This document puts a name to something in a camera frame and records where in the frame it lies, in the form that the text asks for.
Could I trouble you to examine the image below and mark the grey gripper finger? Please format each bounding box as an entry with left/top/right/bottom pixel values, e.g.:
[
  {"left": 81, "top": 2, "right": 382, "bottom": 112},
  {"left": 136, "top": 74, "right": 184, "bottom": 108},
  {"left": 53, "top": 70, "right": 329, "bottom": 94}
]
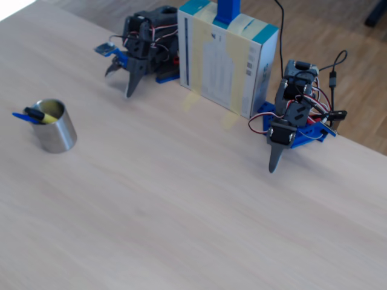
[
  {"left": 125, "top": 70, "right": 148, "bottom": 98},
  {"left": 104, "top": 56, "right": 126, "bottom": 78}
]

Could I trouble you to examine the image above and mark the grey gripper body without camera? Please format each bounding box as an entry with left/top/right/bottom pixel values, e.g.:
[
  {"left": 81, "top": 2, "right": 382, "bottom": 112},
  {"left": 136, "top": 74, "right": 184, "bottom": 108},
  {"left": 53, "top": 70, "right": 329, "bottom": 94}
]
[{"left": 265, "top": 118, "right": 298, "bottom": 149}]

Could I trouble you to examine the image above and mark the camera-less gripper grey finger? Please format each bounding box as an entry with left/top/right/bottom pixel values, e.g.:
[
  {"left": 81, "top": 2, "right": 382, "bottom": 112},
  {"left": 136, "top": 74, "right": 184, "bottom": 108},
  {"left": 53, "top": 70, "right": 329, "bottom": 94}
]
[{"left": 268, "top": 144, "right": 286, "bottom": 175}]

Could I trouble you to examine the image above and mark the grey gripper body with camera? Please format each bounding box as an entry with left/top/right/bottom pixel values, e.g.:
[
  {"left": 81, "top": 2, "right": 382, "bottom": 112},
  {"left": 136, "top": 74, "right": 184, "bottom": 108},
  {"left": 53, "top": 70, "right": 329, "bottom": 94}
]
[{"left": 122, "top": 33, "right": 152, "bottom": 74}]

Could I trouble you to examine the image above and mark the yellow highlighter with black cap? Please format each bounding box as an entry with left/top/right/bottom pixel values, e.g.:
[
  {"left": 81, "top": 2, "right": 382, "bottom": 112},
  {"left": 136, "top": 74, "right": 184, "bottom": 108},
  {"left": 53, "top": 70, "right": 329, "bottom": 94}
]
[{"left": 24, "top": 106, "right": 58, "bottom": 124}]

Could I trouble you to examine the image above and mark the silver metal cup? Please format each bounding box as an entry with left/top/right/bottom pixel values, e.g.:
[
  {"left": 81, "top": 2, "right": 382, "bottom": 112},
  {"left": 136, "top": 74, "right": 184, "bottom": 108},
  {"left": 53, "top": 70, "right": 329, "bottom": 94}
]
[{"left": 22, "top": 98, "right": 78, "bottom": 154}]

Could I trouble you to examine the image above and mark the blue ballpoint pen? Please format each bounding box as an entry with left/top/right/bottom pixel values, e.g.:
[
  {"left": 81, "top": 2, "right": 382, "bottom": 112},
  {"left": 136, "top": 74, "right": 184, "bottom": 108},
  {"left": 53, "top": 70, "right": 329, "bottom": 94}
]
[{"left": 11, "top": 112, "right": 40, "bottom": 124}]

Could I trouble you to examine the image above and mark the motor controller board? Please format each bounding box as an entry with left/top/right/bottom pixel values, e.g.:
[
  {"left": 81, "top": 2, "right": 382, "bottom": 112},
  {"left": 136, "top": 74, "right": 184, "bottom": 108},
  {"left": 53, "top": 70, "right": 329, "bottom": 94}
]
[{"left": 308, "top": 114, "right": 340, "bottom": 137}]

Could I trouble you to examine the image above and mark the yellowish masking tape strip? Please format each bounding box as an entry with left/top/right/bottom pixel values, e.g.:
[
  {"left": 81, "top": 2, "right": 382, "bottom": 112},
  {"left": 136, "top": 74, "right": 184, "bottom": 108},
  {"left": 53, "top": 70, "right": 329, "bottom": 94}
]
[
  {"left": 181, "top": 2, "right": 218, "bottom": 114},
  {"left": 221, "top": 13, "right": 258, "bottom": 131}
]

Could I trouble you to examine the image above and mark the white and teal cardboard box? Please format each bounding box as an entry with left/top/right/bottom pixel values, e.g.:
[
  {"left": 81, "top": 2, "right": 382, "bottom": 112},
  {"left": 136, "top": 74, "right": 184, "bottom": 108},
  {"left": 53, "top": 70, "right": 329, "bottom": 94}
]
[{"left": 177, "top": 0, "right": 279, "bottom": 120}]

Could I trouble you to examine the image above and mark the dark furniture foot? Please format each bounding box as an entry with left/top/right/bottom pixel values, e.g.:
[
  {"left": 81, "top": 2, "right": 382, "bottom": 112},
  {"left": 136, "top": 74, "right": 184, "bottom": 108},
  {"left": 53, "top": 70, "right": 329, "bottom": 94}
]
[{"left": 364, "top": 0, "right": 387, "bottom": 28}]

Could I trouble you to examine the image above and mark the blue camera bracket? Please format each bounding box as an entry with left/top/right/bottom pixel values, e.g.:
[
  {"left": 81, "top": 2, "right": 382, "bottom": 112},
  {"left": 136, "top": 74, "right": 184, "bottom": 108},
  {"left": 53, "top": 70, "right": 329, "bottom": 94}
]
[{"left": 110, "top": 50, "right": 129, "bottom": 69}]

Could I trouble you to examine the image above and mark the small camera circuit board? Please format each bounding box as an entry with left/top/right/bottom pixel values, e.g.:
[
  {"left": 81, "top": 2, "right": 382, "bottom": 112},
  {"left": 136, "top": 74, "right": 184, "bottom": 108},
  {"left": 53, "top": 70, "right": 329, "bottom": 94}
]
[{"left": 95, "top": 43, "right": 117, "bottom": 57}]

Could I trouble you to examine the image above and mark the black camera cable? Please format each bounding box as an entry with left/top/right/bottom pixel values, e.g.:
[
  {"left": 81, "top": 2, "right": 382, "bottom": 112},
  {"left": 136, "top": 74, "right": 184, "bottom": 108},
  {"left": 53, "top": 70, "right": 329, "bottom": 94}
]
[{"left": 108, "top": 34, "right": 134, "bottom": 46}]

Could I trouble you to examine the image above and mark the blue base plate with black block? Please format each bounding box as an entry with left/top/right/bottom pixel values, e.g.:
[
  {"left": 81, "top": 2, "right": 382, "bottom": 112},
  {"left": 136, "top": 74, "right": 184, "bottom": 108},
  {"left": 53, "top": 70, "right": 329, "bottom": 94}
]
[{"left": 141, "top": 71, "right": 181, "bottom": 84}]

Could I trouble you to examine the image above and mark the red white black servo wire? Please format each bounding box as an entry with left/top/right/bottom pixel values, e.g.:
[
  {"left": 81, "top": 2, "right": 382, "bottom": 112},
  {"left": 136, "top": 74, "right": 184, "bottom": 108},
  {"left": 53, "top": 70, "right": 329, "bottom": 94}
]
[{"left": 248, "top": 112, "right": 275, "bottom": 136}]

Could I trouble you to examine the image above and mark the grey robot arm with camera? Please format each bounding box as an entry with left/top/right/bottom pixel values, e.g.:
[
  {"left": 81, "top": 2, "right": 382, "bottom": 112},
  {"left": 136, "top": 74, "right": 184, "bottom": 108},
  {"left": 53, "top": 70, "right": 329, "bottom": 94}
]
[{"left": 122, "top": 5, "right": 181, "bottom": 77}]

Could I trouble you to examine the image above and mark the grey robot arm without camera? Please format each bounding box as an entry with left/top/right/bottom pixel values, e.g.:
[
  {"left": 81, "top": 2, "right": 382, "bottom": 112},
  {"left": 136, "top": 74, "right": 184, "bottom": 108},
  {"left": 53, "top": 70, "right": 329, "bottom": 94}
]
[{"left": 273, "top": 59, "right": 321, "bottom": 127}]

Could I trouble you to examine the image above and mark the black cable with inline adapter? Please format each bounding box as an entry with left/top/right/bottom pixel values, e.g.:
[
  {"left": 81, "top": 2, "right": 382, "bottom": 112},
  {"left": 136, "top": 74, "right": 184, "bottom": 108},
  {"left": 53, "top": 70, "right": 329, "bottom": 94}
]
[{"left": 319, "top": 50, "right": 348, "bottom": 112}]

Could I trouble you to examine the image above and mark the thin black hanging cable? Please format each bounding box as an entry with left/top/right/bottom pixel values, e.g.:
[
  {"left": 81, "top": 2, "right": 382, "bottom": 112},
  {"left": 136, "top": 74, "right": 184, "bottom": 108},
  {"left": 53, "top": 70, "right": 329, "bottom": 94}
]
[{"left": 273, "top": 0, "right": 285, "bottom": 80}]

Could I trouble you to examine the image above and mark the blue camera post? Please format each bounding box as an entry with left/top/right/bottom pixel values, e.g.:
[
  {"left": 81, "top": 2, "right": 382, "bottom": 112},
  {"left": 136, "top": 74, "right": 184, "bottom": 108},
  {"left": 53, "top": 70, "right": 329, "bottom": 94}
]
[{"left": 212, "top": 0, "right": 242, "bottom": 30}]

